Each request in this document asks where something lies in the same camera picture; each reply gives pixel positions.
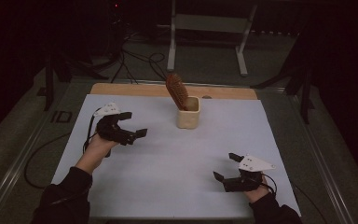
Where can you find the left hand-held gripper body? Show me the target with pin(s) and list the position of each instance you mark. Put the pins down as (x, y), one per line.
(113, 129)

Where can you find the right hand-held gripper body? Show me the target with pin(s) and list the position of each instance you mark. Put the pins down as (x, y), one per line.
(247, 177)

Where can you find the cream square cup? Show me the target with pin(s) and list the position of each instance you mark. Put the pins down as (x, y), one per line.
(188, 119)

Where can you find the wooden hairbrush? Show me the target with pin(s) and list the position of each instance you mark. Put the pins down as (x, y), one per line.
(176, 88)

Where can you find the person's right hand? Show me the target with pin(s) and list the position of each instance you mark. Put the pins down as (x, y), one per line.
(256, 194)

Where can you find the person's left hand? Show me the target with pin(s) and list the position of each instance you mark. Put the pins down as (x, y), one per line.
(98, 149)

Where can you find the white table sheet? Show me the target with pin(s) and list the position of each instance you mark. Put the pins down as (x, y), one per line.
(167, 174)

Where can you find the black floor stand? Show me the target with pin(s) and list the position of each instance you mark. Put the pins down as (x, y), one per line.
(304, 93)
(51, 81)

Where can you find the black device with red light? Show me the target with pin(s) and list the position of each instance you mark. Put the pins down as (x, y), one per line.
(116, 9)

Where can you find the metal floor rail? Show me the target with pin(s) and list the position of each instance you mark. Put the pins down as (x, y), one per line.
(323, 161)
(15, 161)

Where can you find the white metal frame table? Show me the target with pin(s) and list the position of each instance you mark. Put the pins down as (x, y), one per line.
(211, 23)

